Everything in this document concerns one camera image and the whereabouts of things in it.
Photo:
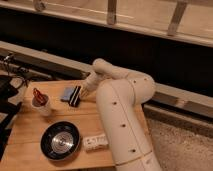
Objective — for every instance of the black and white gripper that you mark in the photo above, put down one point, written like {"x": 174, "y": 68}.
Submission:
{"x": 74, "y": 98}

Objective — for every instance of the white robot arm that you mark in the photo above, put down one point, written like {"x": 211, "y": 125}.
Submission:
{"x": 118, "y": 90}

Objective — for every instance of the white cup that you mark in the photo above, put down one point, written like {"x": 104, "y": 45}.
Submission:
{"x": 44, "y": 110}

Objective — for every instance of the red object in cup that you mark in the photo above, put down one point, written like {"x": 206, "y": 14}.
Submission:
{"x": 39, "y": 97}

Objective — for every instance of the black metal bowl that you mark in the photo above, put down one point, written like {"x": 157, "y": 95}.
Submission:
{"x": 60, "y": 140}

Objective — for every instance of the black equipment at left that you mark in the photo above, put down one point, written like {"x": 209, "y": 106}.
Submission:
{"x": 9, "y": 109}

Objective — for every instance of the wooden rail with brackets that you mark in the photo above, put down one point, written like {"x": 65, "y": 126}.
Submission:
{"x": 188, "y": 21}

